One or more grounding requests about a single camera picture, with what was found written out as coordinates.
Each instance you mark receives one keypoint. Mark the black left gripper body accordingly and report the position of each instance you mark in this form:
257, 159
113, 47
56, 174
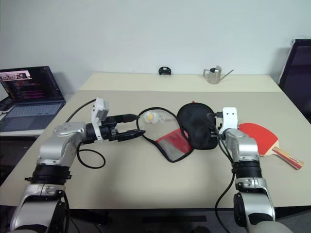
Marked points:
109, 128

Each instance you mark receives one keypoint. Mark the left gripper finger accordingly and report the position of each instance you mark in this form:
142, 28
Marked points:
131, 134
130, 118

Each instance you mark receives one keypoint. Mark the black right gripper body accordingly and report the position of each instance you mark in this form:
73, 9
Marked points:
214, 132

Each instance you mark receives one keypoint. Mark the black red paddle case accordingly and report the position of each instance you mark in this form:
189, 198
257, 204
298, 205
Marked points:
199, 131

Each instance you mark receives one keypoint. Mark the red table tennis paddle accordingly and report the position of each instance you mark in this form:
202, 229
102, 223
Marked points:
257, 136

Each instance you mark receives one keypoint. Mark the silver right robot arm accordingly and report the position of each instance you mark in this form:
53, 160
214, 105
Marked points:
243, 148

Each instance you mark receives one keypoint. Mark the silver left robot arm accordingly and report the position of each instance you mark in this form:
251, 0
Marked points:
56, 148

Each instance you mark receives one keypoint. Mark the white yellow table tennis ball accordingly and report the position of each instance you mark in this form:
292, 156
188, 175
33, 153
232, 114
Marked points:
151, 117

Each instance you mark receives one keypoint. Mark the metal watering can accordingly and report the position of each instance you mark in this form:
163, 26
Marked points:
215, 76

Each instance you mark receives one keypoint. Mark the small black plastic holder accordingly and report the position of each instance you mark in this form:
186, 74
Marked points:
165, 71

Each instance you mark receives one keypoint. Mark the open laptop computer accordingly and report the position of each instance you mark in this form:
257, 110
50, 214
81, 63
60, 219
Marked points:
31, 114

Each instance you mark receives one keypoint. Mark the black office chair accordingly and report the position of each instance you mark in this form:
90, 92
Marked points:
296, 70

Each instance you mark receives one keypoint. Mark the small black device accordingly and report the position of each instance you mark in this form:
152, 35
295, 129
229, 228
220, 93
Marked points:
5, 104

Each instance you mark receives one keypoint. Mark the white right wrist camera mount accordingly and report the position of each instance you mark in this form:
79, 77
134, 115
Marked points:
229, 119

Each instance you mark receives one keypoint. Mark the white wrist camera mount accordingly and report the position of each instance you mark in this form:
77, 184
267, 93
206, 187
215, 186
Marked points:
229, 119
100, 106

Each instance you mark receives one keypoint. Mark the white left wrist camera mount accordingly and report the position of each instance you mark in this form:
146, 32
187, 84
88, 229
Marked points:
100, 106

